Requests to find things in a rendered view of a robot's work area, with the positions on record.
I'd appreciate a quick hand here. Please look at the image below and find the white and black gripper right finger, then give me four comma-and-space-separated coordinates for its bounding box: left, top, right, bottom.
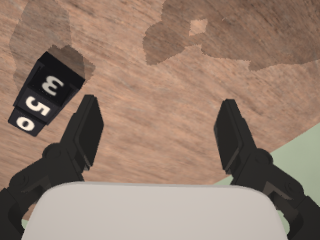
214, 99, 320, 240

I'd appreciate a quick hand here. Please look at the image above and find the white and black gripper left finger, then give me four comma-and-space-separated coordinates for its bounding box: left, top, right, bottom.
0, 94, 104, 240

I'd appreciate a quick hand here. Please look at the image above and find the black calendar cube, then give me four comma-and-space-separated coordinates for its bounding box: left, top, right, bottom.
17, 68, 72, 122
8, 105, 47, 137

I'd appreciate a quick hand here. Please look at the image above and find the black rectangular tray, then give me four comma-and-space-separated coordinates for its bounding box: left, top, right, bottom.
13, 51, 85, 126

